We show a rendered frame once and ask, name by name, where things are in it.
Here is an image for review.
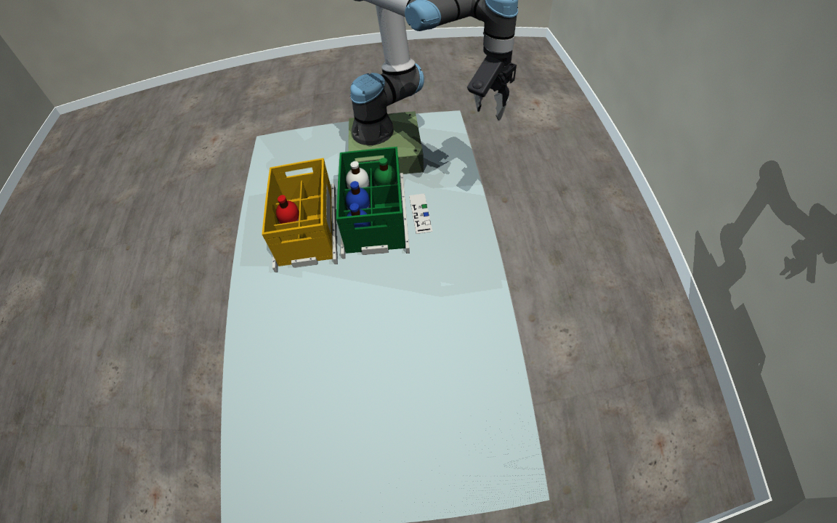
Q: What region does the dark green crate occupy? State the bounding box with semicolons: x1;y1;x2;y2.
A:
336;152;405;254

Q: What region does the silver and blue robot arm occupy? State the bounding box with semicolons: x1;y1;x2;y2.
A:
350;0;518;145

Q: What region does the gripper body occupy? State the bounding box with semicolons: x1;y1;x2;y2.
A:
483;47;517;91

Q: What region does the yellow crate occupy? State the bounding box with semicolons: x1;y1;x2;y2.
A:
262;165;333;266

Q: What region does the white bottle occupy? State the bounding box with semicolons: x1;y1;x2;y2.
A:
346;161;370;189

